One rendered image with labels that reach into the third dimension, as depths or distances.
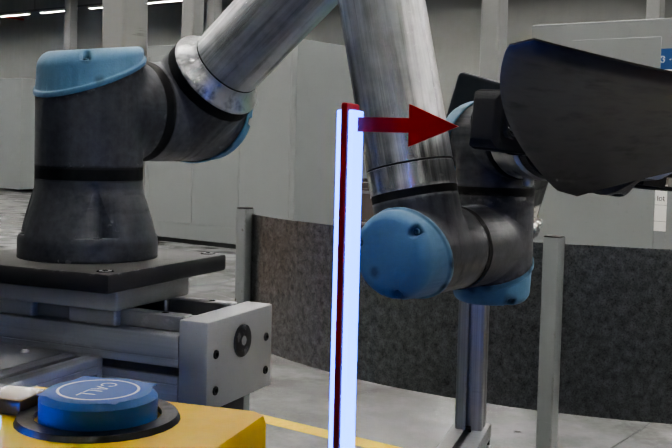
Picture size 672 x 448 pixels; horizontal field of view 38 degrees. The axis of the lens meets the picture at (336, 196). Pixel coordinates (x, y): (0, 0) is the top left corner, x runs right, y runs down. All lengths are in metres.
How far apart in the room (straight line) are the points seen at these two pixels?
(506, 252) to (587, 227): 6.13
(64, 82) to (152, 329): 0.27
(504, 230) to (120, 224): 0.41
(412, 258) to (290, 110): 9.51
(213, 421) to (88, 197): 0.73
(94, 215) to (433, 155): 0.40
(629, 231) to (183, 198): 5.86
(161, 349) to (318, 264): 1.73
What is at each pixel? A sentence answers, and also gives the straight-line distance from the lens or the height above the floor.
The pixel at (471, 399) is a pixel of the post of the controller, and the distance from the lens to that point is 1.12.
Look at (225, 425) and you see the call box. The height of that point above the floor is 1.07.
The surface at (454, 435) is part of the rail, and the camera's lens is 1.09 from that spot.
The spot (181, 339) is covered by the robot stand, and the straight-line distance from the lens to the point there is 0.99.
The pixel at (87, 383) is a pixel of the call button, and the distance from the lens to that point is 0.36.
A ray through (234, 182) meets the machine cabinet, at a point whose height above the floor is 0.73.
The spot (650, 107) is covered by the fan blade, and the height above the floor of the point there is 1.19.
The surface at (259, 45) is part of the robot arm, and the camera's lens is 1.09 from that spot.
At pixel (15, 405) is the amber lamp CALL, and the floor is 1.08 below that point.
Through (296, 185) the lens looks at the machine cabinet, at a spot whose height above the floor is 0.73.
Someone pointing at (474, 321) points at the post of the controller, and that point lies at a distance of 1.09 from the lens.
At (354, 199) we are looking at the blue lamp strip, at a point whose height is 1.14.
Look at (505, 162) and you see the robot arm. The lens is 0.87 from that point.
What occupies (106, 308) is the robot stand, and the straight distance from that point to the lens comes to 1.03.
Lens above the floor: 1.17
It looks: 3 degrees down
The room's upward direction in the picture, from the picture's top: 1 degrees clockwise
